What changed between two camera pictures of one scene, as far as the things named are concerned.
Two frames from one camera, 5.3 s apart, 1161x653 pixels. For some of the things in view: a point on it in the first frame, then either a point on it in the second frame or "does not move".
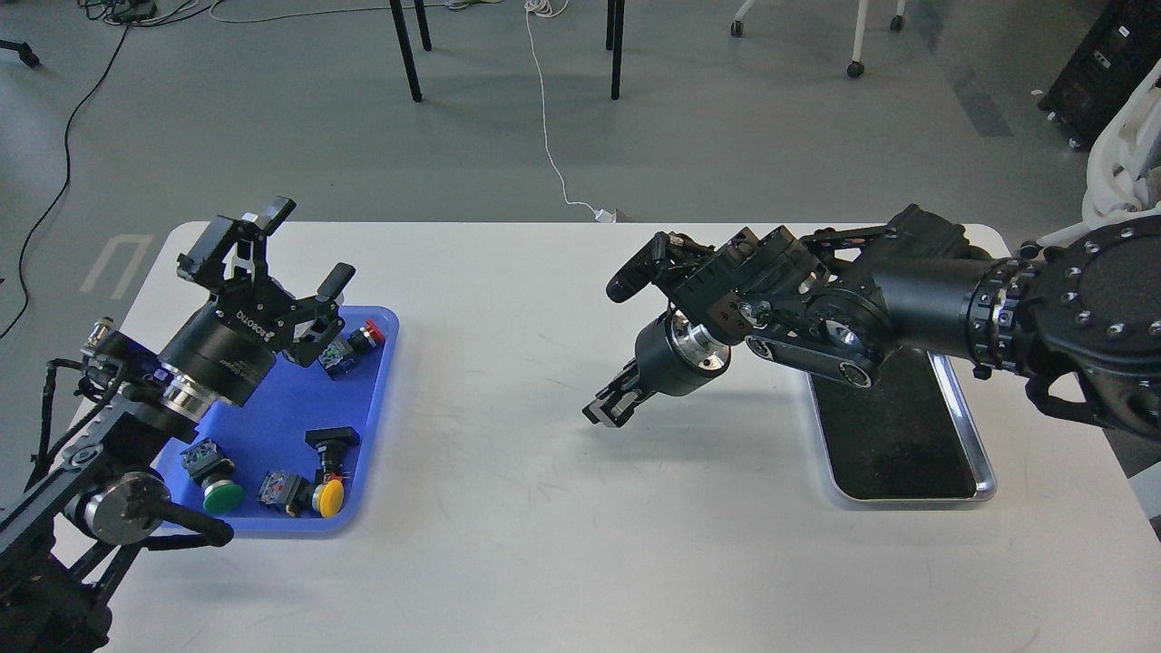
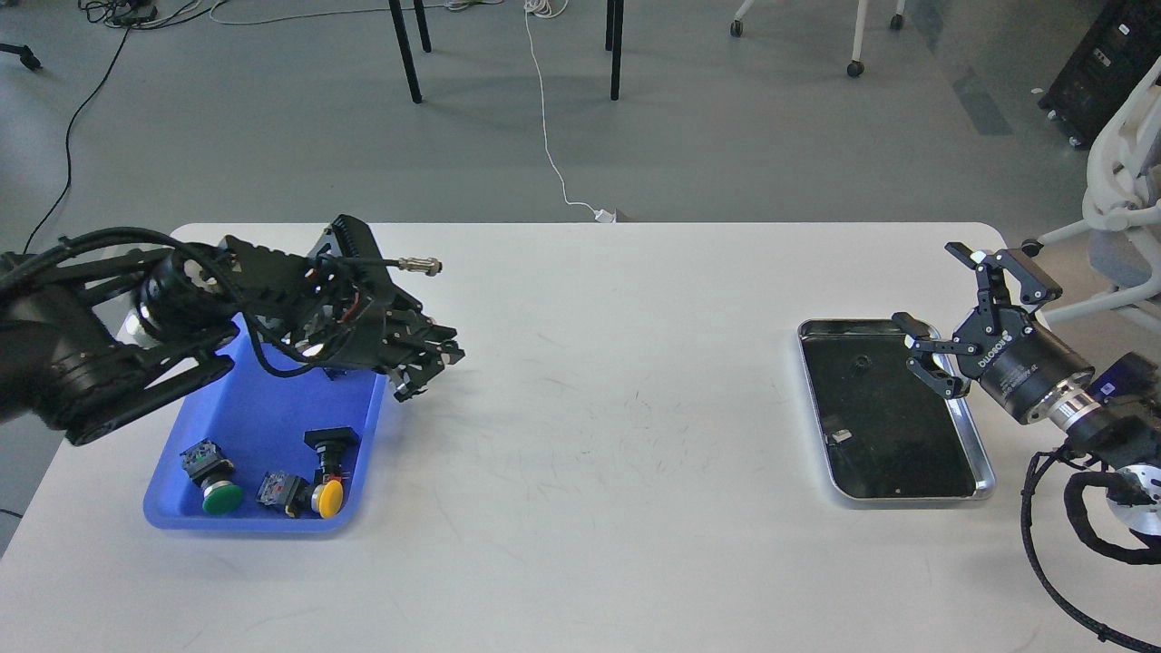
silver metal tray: (906, 438) does not move
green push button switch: (221, 493) does not move
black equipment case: (1117, 55) does not move
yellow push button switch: (326, 493) does not move
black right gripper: (672, 357) -> (1016, 362)
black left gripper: (225, 348) -> (394, 331)
